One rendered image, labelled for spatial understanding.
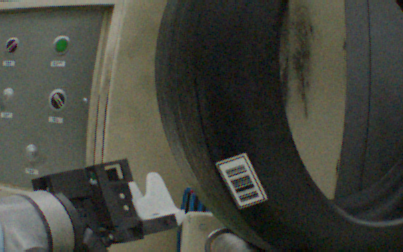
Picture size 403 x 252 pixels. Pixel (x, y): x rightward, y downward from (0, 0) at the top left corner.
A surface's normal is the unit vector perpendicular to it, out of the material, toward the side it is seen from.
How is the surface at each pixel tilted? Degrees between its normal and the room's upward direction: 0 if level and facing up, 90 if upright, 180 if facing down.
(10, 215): 36
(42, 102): 90
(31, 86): 90
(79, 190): 70
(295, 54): 90
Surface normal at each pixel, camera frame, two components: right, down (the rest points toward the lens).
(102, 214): -0.58, 0.12
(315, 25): 0.23, 0.07
